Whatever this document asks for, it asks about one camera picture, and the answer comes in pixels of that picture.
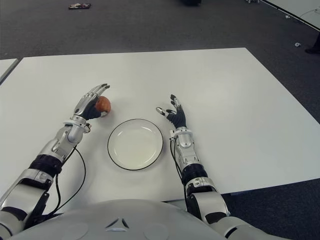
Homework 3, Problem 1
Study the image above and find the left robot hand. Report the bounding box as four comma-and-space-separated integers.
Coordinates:
72, 83, 111, 121

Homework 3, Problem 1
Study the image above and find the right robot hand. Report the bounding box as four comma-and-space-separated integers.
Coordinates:
155, 94, 188, 130

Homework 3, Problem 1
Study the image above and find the red-yellow apple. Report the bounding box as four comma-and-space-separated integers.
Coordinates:
95, 96, 112, 114

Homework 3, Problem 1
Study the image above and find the white plate with black rim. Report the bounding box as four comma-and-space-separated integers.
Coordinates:
107, 118, 164, 172

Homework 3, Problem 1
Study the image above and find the neighbouring white table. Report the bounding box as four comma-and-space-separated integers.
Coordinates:
0, 58, 20, 85

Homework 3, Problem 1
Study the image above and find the dark flat object on floor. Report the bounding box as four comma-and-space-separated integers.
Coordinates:
68, 3, 92, 10

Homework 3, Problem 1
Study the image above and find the grey robot torso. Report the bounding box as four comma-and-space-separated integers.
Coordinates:
9, 199, 223, 240

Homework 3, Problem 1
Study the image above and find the dark shoe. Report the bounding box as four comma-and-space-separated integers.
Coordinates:
304, 32, 320, 55

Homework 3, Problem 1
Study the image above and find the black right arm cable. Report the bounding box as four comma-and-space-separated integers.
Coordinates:
169, 138, 189, 209

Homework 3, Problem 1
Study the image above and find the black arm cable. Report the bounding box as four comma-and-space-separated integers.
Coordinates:
169, 138, 189, 209
41, 146, 87, 218

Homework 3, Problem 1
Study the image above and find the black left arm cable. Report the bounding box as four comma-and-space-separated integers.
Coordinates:
41, 146, 87, 218

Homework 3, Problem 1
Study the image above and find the white table with cable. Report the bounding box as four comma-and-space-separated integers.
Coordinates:
261, 0, 320, 30

